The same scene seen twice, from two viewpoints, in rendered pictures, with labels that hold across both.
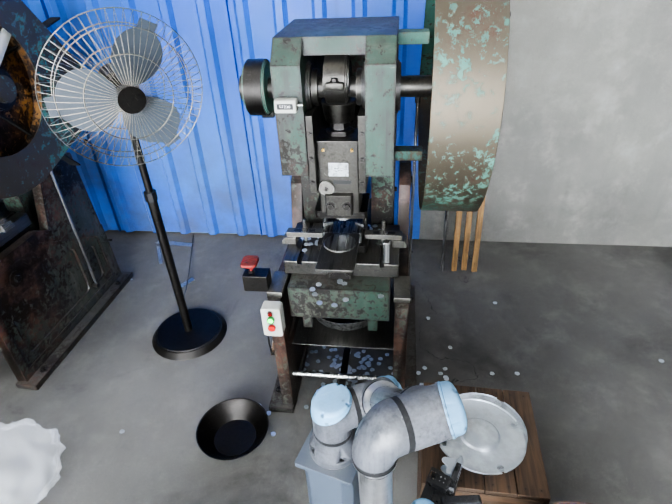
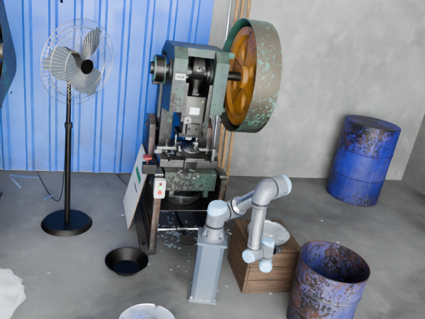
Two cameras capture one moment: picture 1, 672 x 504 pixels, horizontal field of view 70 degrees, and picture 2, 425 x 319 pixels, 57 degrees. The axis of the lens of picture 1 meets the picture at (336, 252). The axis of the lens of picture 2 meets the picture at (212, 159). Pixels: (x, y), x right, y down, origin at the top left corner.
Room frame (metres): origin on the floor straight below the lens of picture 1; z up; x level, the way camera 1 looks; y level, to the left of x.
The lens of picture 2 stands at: (-0.95, 1.07, 1.78)
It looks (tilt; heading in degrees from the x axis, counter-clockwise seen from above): 21 degrees down; 333
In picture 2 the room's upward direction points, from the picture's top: 9 degrees clockwise
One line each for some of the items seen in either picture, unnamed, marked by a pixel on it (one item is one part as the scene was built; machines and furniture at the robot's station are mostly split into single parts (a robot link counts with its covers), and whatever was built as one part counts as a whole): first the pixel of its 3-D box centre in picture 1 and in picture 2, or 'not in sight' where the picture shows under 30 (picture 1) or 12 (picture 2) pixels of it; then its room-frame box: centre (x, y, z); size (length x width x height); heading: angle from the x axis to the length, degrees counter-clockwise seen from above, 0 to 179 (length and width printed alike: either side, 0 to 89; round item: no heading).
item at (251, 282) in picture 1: (259, 290); (148, 174); (1.49, 0.31, 0.62); 0.10 x 0.06 x 0.20; 81
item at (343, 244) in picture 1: (339, 264); (191, 160); (1.50, -0.01, 0.72); 0.25 x 0.14 x 0.14; 171
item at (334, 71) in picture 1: (338, 104); (195, 80); (1.67, -0.04, 1.27); 0.21 x 0.12 x 0.34; 171
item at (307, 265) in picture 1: (344, 248); (185, 156); (1.67, -0.04, 0.68); 0.45 x 0.30 x 0.06; 81
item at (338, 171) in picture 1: (340, 171); (192, 112); (1.63, -0.03, 1.04); 0.17 x 0.15 x 0.30; 171
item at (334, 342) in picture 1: (347, 313); (179, 197); (1.68, -0.04, 0.31); 0.43 x 0.42 x 0.01; 81
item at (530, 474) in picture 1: (473, 463); (262, 254); (1.00, -0.45, 0.18); 0.40 x 0.38 x 0.35; 169
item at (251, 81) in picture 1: (269, 91); (162, 71); (1.73, 0.21, 1.31); 0.22 x 0.12 x 0.22; 171
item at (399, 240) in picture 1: (385, 232); (207, 147); (1.65, -0.20, 0.76); 0.17 x 0.06 x 0.10; 81
